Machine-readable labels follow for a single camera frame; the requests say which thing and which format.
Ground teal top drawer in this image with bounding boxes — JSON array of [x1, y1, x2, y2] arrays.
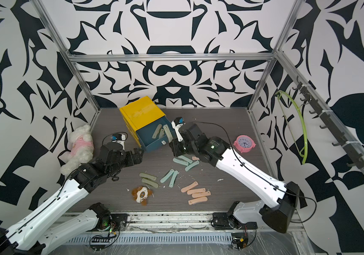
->
[[136, 116, 177, 153]]

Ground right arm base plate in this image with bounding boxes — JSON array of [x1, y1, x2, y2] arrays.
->
[[211, 212, 236, 230]]

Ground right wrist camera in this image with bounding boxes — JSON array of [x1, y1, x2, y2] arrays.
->
[[172, 117, 185, 142]]

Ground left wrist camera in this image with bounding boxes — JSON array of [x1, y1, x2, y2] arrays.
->
[[111, 132, 128, 149]]

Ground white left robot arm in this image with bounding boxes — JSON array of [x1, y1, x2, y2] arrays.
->
[[0, 142, 144, 255]]

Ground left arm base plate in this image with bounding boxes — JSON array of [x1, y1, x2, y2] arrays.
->
[[86, 213, 129, 233]]

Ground brown white plush toy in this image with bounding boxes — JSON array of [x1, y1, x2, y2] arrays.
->
[[131, 186, 153, 206]]

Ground yellow drawer cabinet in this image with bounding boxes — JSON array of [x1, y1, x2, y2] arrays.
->
[[120, 96, 165, 148]]

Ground pink alarm clock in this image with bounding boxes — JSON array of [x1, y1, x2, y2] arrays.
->
[[234, 135, 256, 153]]

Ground white plush dog pink shirt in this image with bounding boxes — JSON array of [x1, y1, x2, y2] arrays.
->
[[60, 124, 94, 177]]

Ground green toy bow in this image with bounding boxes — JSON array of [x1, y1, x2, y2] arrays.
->
[[275, 90, 308, 165]]

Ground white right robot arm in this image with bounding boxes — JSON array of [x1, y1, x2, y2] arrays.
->
[[169, 118, 300, 233]]

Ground black wall hook rack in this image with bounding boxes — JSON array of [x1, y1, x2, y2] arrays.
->
[[294, 76, 364, 170]]

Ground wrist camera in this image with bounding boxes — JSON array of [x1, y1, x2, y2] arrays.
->
[[111, 132, 128, 149], [172, 117, 185, 142]]

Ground teal fruit knife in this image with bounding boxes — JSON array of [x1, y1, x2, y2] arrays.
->
[[169, 171, 179, 188], [185, 160, 200, 172], [160, 169, 174, 183], [172, 158, 189, 166]]

